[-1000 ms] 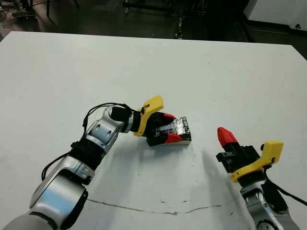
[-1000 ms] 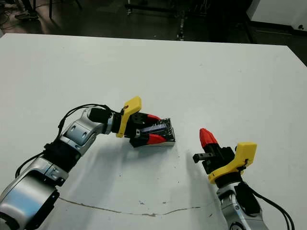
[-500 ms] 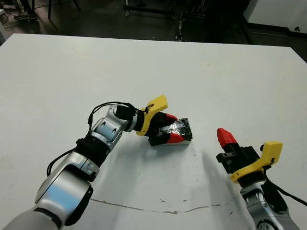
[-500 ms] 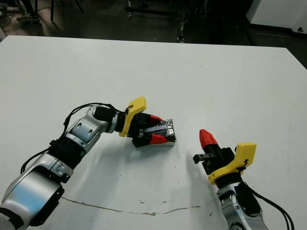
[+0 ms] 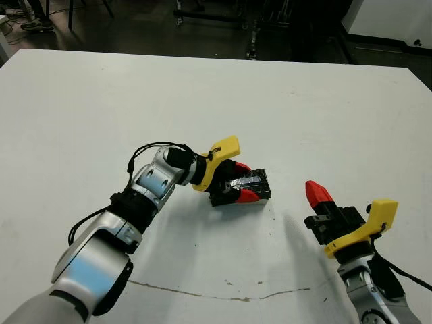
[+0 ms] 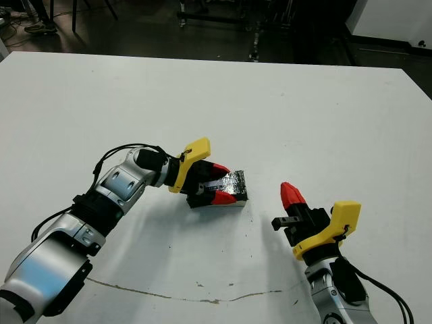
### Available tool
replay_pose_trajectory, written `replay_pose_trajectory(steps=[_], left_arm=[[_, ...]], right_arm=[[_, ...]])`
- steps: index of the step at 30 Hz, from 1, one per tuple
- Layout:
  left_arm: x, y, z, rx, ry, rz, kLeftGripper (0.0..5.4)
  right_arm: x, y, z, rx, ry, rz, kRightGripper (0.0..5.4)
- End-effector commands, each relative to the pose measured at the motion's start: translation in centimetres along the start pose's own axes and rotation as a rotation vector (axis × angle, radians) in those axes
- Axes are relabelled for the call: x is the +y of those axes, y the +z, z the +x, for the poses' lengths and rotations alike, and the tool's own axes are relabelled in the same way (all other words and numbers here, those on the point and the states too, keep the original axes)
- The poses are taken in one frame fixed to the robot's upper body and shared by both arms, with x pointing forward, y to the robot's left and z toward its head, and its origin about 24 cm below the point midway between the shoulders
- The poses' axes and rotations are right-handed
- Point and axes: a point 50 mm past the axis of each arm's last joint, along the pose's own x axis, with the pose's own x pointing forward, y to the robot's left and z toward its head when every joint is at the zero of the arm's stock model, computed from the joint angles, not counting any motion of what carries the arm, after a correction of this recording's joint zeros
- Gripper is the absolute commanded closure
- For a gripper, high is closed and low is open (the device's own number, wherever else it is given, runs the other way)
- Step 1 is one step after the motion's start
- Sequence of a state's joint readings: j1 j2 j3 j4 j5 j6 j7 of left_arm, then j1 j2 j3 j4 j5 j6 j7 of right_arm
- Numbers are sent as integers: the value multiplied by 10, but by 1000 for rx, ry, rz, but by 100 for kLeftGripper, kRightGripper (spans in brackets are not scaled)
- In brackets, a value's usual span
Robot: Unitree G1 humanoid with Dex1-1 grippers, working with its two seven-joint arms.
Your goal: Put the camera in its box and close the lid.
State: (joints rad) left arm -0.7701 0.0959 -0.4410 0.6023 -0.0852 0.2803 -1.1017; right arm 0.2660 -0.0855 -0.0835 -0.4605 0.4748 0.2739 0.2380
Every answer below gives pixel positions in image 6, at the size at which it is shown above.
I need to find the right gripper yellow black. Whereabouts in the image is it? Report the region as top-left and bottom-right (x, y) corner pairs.
(271, 182), (362, 262)

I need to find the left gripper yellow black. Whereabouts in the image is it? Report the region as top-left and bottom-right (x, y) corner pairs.
(167, 136), (240, 209)

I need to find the black box lid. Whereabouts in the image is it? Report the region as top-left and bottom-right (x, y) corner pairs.
(201, 168), (251, 204)

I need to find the white cabinet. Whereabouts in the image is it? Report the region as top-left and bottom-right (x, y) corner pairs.
(344, 0), (432, 49)

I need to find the dark sneaker shoe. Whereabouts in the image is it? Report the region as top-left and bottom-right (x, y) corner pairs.
(24, 22), (59, 35)

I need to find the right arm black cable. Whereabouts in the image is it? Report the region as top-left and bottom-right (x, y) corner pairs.
(337, 258), (415, 324)

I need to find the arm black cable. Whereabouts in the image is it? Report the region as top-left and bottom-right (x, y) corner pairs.
(337, 258), (415, 324)
(30, 143), (185, 244)

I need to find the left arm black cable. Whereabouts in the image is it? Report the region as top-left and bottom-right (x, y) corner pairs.
(30, 143), (185, 244)

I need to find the black metal cart frame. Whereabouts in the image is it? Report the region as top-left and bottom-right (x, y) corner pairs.
(177, 0), (359, 65)

